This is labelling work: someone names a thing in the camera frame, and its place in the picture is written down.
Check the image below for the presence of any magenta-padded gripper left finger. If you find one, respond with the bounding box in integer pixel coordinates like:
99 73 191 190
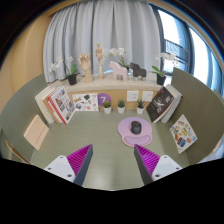
43 143 94 187

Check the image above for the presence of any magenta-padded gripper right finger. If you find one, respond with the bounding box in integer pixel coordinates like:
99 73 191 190
133 143 184 186

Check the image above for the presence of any black computer mouse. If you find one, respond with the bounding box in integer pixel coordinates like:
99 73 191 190
130 120 143 135

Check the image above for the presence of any purple mouse pad with wrist rest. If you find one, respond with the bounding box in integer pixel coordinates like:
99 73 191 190
117 116 153 148

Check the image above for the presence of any colourful food illustration card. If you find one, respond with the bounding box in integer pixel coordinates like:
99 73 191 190
169 113 198 155

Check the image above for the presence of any peach booklet with red lettering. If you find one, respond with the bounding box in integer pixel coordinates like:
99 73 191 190
23 114 50 151

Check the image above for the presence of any white book with red lettering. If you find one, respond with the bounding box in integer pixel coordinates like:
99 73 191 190
47 95 64 125

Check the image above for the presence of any brown cover book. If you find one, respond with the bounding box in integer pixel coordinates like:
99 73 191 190
42 96 56 125

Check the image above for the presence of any small succulent in white pot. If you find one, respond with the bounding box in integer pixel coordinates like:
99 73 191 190
135 99 146 115
102 100 113 115
116 99 127 115

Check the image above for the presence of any black cover book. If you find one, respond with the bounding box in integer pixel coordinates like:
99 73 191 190
145 85 175 124

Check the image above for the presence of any red-spined photo cover book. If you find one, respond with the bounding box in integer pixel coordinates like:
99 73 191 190
47 85 76 125

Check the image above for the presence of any thick white book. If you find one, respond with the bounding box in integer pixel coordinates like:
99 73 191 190
34 85 58 125

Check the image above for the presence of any white illustrated sticker sheet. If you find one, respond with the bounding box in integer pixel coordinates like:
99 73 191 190
71 92 100 112

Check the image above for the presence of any round purple number sign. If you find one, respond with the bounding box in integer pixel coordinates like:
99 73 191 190
97 92 112 108

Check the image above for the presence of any white orchid in black pot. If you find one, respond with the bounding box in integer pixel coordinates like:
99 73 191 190
49 55 81 86
149 51 181 86
108 47 132 74

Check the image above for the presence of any dark grey horse figure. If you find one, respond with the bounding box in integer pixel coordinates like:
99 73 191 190
129 61 148 81

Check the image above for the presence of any pink horse figure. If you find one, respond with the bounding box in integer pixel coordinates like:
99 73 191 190
109 60 129 82

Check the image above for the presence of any wooden artist mannequin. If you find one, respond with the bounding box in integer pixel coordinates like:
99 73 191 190
94 42 108 80

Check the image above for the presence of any light grey curtain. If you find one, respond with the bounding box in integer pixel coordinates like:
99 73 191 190
42 0 166 84

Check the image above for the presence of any white wall socket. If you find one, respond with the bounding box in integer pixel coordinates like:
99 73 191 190
141 90 154 103
126 90 140 102

